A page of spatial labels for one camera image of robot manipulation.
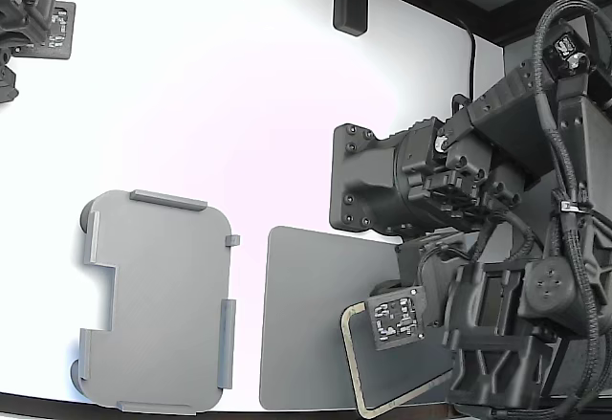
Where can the grey plastic holder tray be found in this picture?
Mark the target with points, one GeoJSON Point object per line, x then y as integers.
{"type": "Point", "coordinates": [162, 295]}

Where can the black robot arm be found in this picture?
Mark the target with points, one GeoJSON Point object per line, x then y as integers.
{"type": "Point", "coordinates": [373, 176]}

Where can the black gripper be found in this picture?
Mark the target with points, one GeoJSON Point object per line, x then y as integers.
{"type": "Point", "coordinates": [430, 267]}

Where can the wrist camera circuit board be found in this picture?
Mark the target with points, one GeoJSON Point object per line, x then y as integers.
{"type": "Point", "coordinates": [397, 317]}

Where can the dark grey flat mat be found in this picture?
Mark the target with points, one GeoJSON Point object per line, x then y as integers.
{"type": "Point", "coordinates": [306, 319]}

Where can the small black sensor module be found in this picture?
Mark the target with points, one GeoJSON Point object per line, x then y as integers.
{"type": "Point", "coordinates": [566, 47]}

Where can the beige rectangular frame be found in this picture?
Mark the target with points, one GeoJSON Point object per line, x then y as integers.
{"type": "Point", "coordinates": [354, 367]}

